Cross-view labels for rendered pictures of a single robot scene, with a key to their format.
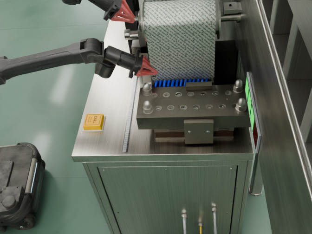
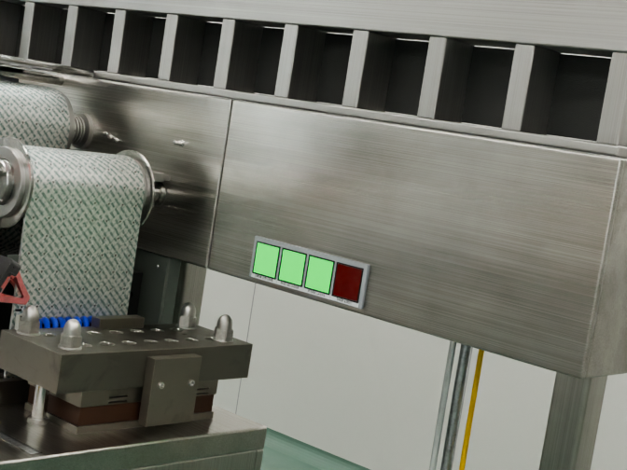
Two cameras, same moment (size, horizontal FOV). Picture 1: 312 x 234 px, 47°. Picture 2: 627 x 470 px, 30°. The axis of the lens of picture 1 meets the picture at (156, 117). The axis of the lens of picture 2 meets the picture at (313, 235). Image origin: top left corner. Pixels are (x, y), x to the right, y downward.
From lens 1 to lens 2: 1.43 m
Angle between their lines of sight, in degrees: 64
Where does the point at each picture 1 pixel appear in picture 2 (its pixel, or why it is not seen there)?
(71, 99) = not seen: outside the picture
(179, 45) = (82, 229)
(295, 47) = (443, 70)
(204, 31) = (127, 202)
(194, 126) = (172, 367)
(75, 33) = not seen: outside the picture
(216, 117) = (199, 350)
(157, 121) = (98, 366)
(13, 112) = not seen: outside the picture
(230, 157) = (232, 442)
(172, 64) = (61, 278)
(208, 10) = (129, 165)
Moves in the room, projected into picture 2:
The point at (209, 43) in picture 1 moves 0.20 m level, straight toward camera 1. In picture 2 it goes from (129, 232) to (202, 254)
